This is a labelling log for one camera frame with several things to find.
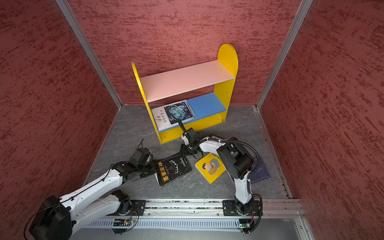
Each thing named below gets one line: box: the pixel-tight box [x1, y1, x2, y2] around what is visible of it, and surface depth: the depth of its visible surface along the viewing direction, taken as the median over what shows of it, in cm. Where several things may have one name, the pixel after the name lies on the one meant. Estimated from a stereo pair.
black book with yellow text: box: [154, 154, 193, 188], surface depth 87 cm
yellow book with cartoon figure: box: [195, 152, 226, 184], surface depth 89 cm
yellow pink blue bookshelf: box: [131, 44, 239, 144], surface depth 83 cm
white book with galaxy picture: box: [151, 99, 197, 131], surface depth 97 cm
